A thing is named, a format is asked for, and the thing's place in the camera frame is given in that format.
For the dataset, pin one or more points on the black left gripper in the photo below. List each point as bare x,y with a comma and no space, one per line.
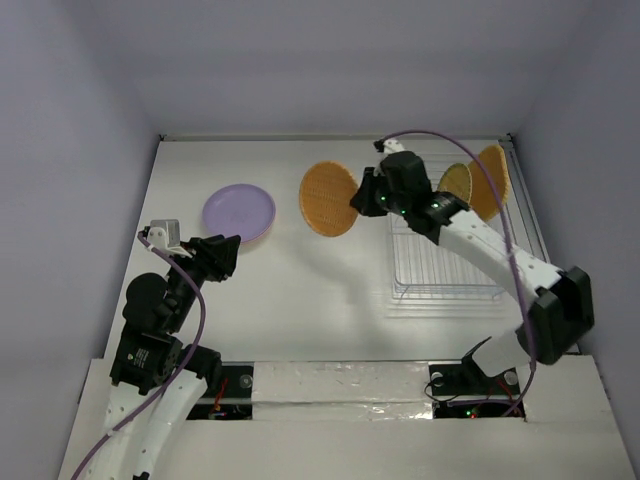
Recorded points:
216,253

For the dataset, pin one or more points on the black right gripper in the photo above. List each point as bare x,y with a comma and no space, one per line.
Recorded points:
370,190

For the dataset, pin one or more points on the lilac round plate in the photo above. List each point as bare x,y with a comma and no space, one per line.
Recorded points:
241,209

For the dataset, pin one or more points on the orange woven round plate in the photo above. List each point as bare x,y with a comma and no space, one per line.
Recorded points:
325,193

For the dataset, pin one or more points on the yellow-green woven round plate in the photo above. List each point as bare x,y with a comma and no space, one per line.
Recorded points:
457,180

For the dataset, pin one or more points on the orange woven rectangular tray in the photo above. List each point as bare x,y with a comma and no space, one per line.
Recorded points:
492,182

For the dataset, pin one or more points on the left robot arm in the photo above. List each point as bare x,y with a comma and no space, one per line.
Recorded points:
160,370

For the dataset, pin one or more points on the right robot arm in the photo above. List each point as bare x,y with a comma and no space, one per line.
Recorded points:
556,304

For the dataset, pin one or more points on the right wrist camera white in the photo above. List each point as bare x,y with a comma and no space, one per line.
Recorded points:
388,147

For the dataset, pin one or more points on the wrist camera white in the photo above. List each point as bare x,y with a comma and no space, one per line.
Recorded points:
163,234
388,147

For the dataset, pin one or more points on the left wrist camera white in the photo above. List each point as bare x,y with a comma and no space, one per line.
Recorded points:
163,234

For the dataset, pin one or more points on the white wire dish rack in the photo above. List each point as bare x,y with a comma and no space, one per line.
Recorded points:
426,272

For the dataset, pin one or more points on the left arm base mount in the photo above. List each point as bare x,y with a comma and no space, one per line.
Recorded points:
230,398

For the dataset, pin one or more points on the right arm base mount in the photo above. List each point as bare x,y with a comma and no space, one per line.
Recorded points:
454,396

